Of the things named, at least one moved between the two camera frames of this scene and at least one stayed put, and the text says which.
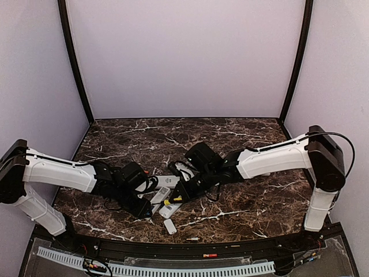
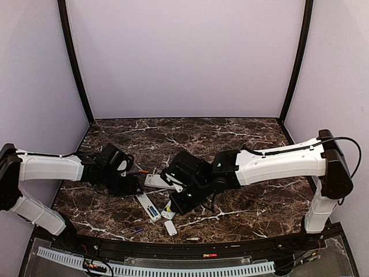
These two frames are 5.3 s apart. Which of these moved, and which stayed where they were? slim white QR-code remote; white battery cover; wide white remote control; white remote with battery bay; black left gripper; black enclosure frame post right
Moved: slim white QR-code remote; wide white remote control; black left gripper
Stayed: white remote with battery bay; white battery cover; black enclosure frame post right
